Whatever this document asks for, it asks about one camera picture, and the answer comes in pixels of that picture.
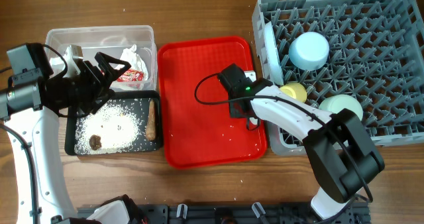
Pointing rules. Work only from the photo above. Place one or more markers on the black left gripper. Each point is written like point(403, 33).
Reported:
point(99, 88)

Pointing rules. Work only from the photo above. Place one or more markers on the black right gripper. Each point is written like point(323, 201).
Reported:
point(235, 112)

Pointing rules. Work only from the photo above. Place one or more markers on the red snack wrapper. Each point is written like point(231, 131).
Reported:
point(131, 75)

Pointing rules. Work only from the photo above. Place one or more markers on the cooked white rice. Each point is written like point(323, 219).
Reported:
point(120, 123)

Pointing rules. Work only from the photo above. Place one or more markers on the white napkin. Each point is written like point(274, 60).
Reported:
point(137, 63)

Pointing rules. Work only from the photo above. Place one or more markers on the light blue plate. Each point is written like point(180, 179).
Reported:
point(274, 71)

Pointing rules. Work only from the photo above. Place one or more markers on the dark brown food lump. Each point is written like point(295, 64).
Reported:
point(95, 142)

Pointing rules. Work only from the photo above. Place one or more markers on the yellow plastic cup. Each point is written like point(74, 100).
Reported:
point(295, 90)

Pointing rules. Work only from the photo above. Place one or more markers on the brown bread stick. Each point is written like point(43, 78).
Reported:
point(150, 130)

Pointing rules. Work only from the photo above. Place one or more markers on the green rice bowl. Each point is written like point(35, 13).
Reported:
point(339, 102)

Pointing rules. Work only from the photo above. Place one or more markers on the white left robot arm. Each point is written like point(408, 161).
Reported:
point(30, 111)

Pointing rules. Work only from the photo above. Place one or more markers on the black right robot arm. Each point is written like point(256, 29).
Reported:
point(343, 157)

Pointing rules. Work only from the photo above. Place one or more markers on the grey dishwasher rack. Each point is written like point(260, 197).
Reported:
point(375, 56)

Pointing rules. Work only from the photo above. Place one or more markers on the black plastic tray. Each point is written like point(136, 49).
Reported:
point(150, 146)

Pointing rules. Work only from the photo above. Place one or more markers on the clear plastic storage bin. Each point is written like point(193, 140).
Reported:
point(112, 40)

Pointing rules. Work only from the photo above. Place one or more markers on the red serving tray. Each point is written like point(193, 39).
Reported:
point(198, 55)

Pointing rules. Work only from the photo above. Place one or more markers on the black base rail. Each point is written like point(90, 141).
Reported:
point(284, 213)

